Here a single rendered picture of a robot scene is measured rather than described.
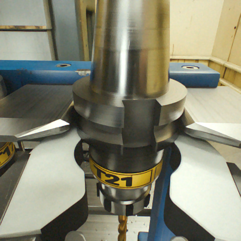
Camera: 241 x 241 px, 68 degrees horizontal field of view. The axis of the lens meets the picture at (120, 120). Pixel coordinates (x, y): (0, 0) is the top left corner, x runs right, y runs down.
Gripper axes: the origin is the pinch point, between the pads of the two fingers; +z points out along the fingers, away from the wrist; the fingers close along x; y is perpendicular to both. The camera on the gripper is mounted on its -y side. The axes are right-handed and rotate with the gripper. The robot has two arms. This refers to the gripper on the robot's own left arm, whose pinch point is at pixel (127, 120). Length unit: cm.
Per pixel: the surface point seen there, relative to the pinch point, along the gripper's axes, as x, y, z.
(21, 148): -28.5, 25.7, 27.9
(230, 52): 48, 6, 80
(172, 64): 3.8, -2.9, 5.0
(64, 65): -5.5, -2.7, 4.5
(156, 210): 4.2, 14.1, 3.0
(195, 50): 39, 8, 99
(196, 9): 35, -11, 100
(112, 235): -1.5, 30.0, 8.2
